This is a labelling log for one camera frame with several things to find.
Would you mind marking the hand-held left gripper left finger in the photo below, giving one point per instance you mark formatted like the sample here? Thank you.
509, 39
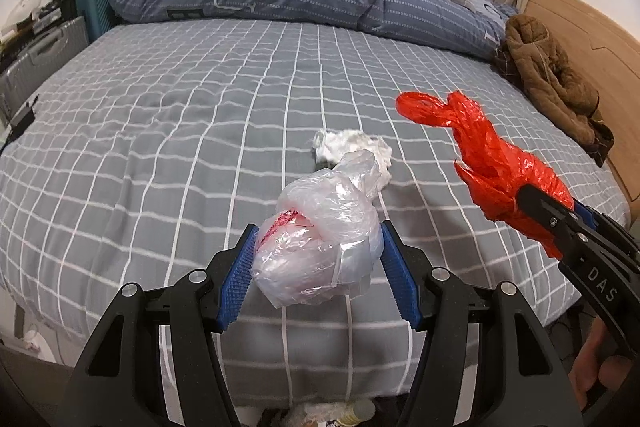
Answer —
238, 274

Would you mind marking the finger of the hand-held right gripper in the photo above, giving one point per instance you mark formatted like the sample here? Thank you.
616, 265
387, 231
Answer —
545, 209
592, 217

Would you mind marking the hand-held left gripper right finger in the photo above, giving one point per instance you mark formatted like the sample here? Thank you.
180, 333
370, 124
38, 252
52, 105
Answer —
400, 277

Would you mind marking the red plastic bag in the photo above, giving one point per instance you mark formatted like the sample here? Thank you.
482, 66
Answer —
492, 162

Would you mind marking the clear plastic bag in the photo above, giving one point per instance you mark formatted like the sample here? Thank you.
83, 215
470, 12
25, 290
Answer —
320, 242

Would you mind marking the white tissue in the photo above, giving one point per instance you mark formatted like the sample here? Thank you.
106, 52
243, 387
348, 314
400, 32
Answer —
350, 152

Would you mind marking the person's right hand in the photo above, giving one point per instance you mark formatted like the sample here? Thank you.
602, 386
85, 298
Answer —
595, 367

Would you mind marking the brown padded jacket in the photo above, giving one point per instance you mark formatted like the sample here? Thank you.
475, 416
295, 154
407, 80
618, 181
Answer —
550, 77

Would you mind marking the grey checked bed sheet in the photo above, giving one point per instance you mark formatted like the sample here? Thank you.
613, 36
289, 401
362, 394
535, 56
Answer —
200, 117

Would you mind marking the wooden headboard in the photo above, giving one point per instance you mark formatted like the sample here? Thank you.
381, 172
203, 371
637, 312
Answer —
590, 42

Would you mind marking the black charger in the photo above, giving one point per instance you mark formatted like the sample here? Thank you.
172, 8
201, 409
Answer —
22, 117

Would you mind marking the grey hard suitcase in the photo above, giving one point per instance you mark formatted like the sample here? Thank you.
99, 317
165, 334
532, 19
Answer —
37, 54

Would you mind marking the teal suitcase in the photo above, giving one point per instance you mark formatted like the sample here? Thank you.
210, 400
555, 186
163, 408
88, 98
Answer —
92, 9

